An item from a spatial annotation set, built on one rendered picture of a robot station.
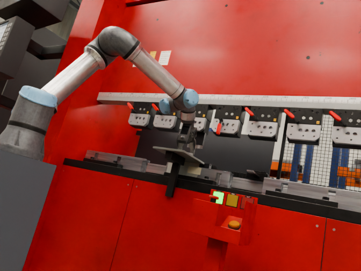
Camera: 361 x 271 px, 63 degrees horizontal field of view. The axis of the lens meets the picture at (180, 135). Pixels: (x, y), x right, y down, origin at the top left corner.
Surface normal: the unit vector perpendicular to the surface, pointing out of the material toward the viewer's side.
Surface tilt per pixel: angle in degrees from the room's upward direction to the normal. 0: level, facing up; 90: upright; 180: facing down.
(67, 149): 90
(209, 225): 90
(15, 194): 90
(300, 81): 90
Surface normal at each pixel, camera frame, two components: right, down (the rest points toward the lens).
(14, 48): 0.80, 0.05
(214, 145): -0.45, -0.31
